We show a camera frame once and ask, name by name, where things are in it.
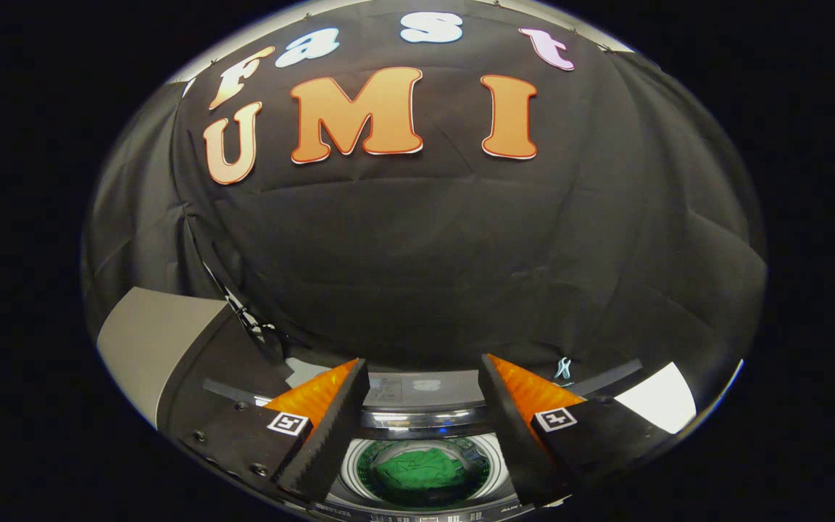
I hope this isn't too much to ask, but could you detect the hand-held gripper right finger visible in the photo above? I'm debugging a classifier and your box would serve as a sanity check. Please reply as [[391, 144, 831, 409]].
[[477, 353, 676, 507]]

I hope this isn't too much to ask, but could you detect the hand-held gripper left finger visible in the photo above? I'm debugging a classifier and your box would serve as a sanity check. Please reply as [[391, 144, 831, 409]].
[[177, 357, 371, 505]]

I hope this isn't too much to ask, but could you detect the green polo shirt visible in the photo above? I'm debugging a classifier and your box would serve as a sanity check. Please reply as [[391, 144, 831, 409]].
[[374, 442, 473, 505]]

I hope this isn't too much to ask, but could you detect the silver washing machine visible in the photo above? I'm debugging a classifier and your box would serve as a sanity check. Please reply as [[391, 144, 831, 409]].
[[309, 410, 534, 522]]

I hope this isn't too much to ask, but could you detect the black thin stand rod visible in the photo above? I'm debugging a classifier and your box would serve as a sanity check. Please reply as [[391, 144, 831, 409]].
[[186, 214, 284, 360]]

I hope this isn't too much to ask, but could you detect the white table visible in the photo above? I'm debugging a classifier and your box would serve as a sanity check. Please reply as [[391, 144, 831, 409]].
[[613, 361, 697, 434]]

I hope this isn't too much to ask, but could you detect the grey side table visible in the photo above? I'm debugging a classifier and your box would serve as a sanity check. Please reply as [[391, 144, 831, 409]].
[[96, 286, 233, 428]]

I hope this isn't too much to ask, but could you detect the black backdrop cloth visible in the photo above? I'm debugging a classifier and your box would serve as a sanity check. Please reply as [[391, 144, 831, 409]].
[[83, 0, 766, 436]]

